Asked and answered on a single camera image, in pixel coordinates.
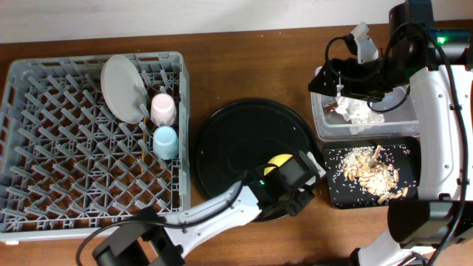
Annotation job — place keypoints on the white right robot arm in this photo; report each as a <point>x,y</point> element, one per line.
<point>436,66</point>

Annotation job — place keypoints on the pink plastic cup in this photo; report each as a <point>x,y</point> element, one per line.
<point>163,110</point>

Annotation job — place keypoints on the white tissue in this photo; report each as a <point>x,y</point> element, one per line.
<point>357,111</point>

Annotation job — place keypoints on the food scraps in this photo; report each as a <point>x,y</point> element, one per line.
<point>373,171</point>

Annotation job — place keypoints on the gold foil wrapper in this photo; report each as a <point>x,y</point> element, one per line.
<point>330,107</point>

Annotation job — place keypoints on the grey dishwasher rack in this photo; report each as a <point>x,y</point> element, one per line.
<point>68,165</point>

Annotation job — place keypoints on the black round tray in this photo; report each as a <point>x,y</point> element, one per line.
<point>242,136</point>

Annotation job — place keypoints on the light grey round plate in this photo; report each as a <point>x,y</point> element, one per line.
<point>123,89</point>

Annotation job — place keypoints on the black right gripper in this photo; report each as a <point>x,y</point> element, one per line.
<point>338,77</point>

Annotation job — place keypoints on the light blue plastic cup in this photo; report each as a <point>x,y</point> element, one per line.
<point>165,143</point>

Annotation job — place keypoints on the clear plastic storage bin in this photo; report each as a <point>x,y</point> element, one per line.
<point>331,126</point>

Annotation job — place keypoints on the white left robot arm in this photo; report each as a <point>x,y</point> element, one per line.
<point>148,238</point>

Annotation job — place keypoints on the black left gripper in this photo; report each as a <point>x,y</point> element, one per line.
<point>299,202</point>

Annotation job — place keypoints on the black rectangular tray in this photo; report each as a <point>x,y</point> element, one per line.
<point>332,192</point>

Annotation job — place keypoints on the yellow bowl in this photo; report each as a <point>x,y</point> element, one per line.
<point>276,161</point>

